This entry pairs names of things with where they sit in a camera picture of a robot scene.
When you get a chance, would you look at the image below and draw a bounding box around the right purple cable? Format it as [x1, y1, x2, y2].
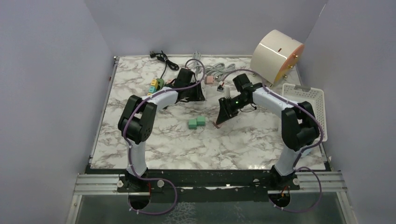
[216, 69, 325, 213]

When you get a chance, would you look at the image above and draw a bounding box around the green power strip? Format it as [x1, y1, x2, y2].
[156, 78, 165, 91]

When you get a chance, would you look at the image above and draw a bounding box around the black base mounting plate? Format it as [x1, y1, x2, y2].
[75, 169, 300, 203]

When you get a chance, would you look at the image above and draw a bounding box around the grey coiled cable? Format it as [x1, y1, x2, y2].
[185, 51, 237, 82]

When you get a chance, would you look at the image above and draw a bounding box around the green plug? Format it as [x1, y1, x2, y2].
[188, 119, 198, 129]
[196, 116, 206, 126]

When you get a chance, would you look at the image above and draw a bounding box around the blue plug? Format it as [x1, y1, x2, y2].
[148, 86, 157, 94]

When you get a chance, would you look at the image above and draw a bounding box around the purple cable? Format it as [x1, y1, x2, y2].
[216, 69, 325, 213]
[122, 58, 206, 216]

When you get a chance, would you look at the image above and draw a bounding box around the white power strip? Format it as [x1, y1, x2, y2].
[201, 83, 207, 98]

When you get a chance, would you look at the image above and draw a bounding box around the black power cable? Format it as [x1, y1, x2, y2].
[149, 50, 180, 78]

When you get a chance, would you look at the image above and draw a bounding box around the white plastic basket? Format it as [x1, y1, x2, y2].
[280, 83, 328, 143]

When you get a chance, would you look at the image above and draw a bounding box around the aluminium rail frame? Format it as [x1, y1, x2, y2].
[66, 169, 357, 224]

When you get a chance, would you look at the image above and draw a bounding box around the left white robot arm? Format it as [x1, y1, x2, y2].
[118, 68, 205, 192]

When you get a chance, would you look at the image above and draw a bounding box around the yellow plug upper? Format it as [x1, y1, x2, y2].
[150, 79, 158, 87]

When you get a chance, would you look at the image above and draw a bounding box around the pink plug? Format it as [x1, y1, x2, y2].
[212, 121, 221, 129]
[205, 76, 215, 85]

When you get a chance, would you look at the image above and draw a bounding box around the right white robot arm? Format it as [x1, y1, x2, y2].
[214, 74, 322, 190]

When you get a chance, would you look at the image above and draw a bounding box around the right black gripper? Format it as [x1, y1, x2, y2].
[217, 94, 251, 124]

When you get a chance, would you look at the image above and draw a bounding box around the beige cylindrical container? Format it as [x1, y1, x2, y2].
[250, 29, 305, 84]

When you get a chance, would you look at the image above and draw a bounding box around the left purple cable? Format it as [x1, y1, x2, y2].
[122, 58, 206, 216]

